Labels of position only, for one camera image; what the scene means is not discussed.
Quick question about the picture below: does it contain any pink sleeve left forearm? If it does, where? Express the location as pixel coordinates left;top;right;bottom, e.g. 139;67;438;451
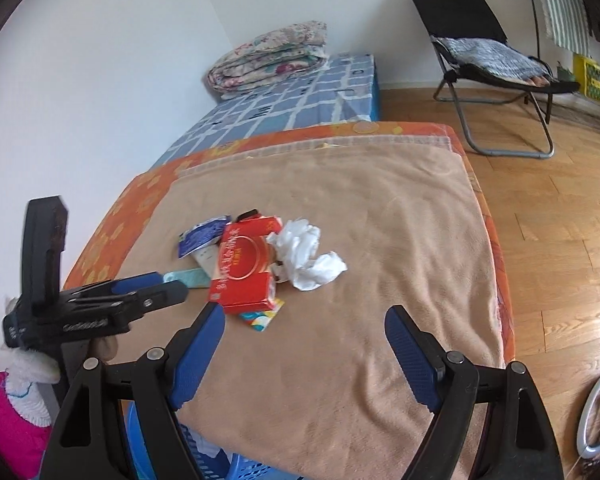
0;370;52;479

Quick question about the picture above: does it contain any left hand white glove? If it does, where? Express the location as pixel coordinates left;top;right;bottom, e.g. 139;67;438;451
0;296;119;428

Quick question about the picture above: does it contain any teal cream tube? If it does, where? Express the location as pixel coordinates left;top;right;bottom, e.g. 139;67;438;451
163;266;211;289

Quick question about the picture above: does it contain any orange floral bedsheet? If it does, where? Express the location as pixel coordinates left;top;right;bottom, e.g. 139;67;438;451
64;120;516;361

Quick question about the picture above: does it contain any white flat packet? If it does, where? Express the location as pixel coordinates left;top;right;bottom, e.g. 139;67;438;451
192;243;220;278

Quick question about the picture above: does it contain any blue foil wrapper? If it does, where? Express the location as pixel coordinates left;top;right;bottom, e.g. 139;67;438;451
178;216;232;258

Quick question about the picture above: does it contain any red cardboard box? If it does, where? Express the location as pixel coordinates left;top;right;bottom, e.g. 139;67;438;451
208;210;283;315

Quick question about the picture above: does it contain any colourful small wrapper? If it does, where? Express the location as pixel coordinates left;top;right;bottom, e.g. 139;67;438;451
238;298;285;332

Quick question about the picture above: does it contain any blue plastic laundry basket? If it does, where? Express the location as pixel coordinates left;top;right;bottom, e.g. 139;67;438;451
126;402;300;480

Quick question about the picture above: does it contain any crumpled clear white plastic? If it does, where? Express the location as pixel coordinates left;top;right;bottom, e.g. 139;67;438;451
265;219;348;292

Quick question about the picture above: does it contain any beige fleece blanket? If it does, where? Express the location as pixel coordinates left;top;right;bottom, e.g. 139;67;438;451
119;142;504;479

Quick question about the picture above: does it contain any folded floral quilt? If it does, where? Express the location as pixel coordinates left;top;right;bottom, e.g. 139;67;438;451
207;21;329;99

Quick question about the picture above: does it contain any blue plaid mattress sheet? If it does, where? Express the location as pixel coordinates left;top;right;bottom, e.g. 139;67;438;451
154;53;380;167

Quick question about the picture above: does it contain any black folding chair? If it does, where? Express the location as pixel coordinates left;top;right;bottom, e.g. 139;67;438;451
412;0;580;160

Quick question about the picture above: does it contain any yellow green box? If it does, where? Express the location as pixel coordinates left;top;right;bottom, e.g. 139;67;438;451
572;54;600;103

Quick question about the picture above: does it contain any patterned chair cushion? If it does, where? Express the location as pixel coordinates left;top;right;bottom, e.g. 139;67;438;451
434;38;552;87

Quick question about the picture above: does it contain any green striped towel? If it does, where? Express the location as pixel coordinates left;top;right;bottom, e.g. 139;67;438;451
541;0;591;56

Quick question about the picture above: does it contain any black metal clothes rack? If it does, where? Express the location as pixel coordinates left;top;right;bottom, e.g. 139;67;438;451
519;0;600;111

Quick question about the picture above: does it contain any white ring light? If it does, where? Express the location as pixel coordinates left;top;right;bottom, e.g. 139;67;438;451
575;364;600;463

